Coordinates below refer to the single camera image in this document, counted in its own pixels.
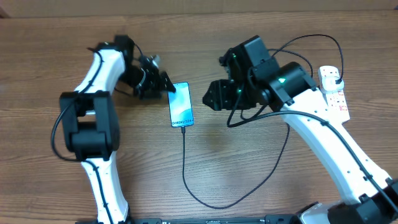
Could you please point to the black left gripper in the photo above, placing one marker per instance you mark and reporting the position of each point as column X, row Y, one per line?
column 153, row 84

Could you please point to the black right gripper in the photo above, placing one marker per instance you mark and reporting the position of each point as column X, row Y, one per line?
column 223, row 99

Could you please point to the Samsung Galaxy smartphone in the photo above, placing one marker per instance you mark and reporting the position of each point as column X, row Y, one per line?
column 180, row 106

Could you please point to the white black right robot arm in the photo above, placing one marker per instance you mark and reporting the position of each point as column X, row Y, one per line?
column 368, row 193

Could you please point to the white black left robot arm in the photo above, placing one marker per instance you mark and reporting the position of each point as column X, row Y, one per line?
column 90, row 123

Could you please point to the white charger plug adapter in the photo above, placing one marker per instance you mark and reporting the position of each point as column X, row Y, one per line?
column 331, row 84

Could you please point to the white power strip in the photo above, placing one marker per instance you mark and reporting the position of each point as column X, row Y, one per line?
column 336, row 101

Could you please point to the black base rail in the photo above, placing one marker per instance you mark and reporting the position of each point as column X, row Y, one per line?
column 217, row 221

